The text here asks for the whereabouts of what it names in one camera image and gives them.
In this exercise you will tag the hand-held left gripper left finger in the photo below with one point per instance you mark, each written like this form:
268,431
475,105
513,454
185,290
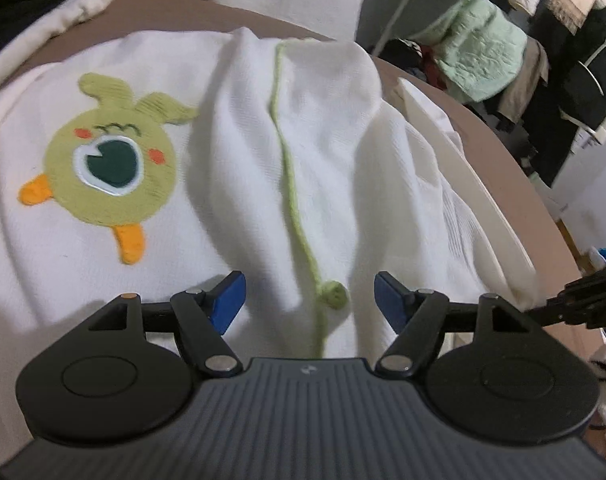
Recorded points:
228,302

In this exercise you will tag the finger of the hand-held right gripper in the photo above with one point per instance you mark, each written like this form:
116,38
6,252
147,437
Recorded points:
583,305

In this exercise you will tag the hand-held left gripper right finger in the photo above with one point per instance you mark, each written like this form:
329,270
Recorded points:
390,302

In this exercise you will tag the white sweater with green cartoon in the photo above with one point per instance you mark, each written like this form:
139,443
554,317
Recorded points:
233,185

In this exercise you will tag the dark coat with white trim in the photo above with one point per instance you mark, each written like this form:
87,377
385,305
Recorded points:
578,110

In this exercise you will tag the beige hanging garment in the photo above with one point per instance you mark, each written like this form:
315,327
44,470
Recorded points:
525,85

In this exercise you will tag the green quilted jacket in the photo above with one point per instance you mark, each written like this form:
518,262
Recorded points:
473,45

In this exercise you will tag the cream folded garment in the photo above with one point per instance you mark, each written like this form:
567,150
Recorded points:
43,25

